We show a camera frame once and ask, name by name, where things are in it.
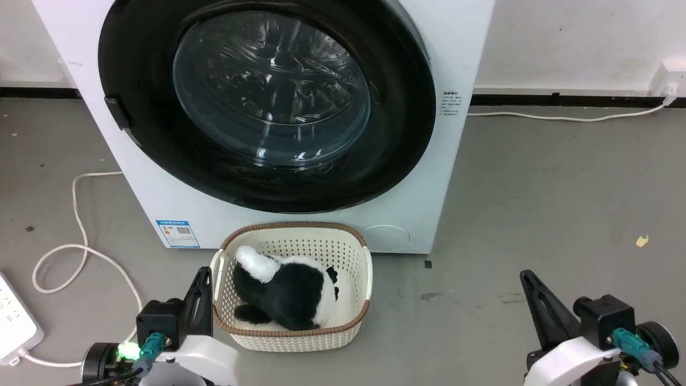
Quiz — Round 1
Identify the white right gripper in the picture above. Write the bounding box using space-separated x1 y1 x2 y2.
519 269 638 386

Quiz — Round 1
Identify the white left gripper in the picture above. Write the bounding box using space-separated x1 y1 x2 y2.
140 266 240 386

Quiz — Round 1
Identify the black round washer door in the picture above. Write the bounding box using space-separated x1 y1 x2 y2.
98 0 437 214

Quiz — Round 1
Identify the white front-load washing machine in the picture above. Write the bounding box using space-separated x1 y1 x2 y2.
31 0 496 255

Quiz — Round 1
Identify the blue energy label sticker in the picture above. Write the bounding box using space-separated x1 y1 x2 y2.
156 219 200 249

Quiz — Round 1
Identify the black and white plush toy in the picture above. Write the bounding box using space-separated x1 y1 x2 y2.
233 246 340 331

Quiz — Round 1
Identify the cream woven laundry basket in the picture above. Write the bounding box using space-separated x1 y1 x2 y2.
210 221 373 353

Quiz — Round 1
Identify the round white filter cover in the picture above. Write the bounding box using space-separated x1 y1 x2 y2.
360 225 411 253

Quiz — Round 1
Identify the white power strip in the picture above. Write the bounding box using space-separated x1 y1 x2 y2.
0 272 45 362

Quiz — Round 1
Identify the teal plug black left cable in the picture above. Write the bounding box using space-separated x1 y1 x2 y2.
80 332 166 386

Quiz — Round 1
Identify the teal plug black cable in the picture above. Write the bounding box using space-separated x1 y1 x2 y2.
80 332 166 386
613 328 682 386

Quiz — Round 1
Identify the teal plug black right cable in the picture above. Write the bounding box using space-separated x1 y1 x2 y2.
613 328 682 386

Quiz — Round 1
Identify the long white looped power cable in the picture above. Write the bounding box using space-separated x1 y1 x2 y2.
16 171 144 368

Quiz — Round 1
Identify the thin white wall cable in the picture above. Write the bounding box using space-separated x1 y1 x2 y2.
467 100 672 123

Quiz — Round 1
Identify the white wall socket plug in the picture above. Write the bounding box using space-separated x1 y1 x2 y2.
650 61 686 106

